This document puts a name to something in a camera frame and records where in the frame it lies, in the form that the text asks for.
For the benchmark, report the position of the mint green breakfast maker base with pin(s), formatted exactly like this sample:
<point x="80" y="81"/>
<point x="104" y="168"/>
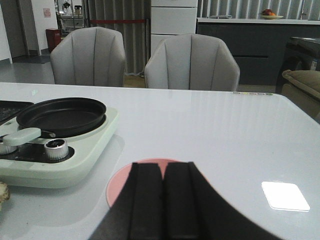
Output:
<point x="29" y="165"/>

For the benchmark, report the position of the red bin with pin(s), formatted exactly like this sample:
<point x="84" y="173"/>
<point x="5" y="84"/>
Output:
<point x="53" y="37"/>

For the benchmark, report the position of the beige cushion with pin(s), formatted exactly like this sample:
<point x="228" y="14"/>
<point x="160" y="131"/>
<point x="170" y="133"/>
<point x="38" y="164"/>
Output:
<point x="302" y="87"/>

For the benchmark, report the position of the grey upholstered chair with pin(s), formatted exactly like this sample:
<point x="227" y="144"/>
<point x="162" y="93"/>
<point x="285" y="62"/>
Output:
<point x="93" y="56"/>
<point x="192" y="62"/>

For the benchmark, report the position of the bread slice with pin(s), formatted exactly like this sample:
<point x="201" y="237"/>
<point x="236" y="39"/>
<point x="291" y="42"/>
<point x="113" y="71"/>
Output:
<point x="4" y="193"/>

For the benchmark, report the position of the left grey upholstered chair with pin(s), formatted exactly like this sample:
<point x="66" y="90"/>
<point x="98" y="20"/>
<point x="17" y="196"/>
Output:
<point x="93" y="56"/>

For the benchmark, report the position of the silver control knob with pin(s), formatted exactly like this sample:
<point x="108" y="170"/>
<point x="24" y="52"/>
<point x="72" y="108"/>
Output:
<point x="56" y="149"/>
<point x="5" y="149"/>

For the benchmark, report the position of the left silver control knob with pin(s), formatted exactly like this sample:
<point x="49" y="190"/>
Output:
<point x="5" y="149"/>

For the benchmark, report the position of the fruit bowl on counter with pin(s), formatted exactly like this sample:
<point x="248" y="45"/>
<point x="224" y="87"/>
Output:
<point x="268" y="14"/>

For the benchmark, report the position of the dark grey sideboard counter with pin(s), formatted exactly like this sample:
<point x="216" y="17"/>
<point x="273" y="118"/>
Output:
<point x="258" y="45"/>

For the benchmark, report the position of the black round frying pan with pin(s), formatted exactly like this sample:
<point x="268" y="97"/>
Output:
<point x="63" y="117"/>

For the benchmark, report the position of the right silver control knob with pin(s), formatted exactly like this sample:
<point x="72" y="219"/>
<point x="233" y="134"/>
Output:
<point x="56" y="149"/>

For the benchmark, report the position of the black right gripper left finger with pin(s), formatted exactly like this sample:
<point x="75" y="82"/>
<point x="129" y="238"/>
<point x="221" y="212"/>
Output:
<point x="138" y="210"/>

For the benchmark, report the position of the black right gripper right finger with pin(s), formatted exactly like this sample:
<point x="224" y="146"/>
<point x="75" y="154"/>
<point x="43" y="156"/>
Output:
<point x="194" y="210"/>

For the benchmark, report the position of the right grey upholstered chair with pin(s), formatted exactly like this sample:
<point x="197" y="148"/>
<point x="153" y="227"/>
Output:
<point x="192" y="62"/>

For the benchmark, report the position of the white refrigerator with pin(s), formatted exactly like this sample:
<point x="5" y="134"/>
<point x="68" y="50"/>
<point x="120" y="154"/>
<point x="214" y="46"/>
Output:
<point x="170" y="18"/>

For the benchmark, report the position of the pink bowl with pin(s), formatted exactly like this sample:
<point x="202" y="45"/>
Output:
<point x="118" y="180"/>

